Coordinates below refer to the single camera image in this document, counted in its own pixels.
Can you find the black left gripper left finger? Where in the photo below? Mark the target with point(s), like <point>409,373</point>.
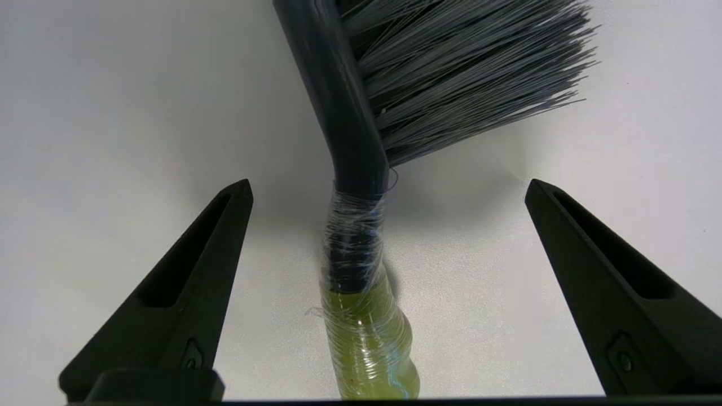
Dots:
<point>180,327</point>

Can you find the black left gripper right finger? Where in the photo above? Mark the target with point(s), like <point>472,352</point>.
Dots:
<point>626,338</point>

